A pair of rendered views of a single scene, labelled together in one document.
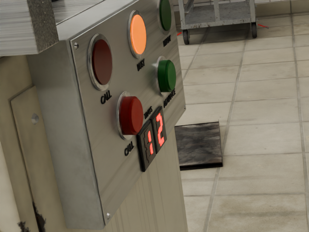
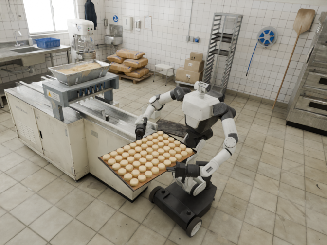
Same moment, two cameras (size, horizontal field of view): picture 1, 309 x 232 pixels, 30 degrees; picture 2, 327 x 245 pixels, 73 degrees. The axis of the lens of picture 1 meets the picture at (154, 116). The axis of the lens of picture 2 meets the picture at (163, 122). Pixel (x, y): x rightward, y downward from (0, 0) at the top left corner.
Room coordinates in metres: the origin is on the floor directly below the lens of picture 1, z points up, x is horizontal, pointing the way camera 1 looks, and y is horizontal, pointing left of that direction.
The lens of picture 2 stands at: (-1.24, -0.50, 2.00)
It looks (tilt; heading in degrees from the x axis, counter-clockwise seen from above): 29 degrees down; 12
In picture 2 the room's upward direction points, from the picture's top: 5 degrees clockwise
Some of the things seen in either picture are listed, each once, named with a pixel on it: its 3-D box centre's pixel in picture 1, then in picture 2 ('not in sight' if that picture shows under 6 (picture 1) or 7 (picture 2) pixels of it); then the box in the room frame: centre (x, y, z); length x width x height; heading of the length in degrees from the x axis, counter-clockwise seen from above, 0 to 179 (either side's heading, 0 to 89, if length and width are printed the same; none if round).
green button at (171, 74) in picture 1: (163, 76); not in sight; (0.52, -0.01, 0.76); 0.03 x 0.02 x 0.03; 160
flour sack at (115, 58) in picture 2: not in sight; (120, 57); (4.52, 2.07, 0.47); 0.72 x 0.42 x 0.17; 166
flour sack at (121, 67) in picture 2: not in sight; (123, 66); (4.22, 1.88, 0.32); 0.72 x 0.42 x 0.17; 80
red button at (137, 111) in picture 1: (128, 115); not in sight; (0.42, 0.02, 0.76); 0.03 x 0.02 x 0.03; 160
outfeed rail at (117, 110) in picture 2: not in sight; (89, 98); (0.95, 0.89, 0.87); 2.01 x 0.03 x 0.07; 70
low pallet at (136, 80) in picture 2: not in sight; (128, 74); (4.43, 1.83, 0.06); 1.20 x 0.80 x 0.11; 78
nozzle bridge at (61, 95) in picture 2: not in sight; (84, 94); (0.77, 0.84, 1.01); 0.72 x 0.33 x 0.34; 160
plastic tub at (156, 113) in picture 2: not in sight; (151, 111); (2.44, 0.54, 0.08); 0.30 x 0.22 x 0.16; 74
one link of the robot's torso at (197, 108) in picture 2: not in sight; (202, 109); (0.50, -0.46, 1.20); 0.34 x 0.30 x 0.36; 59
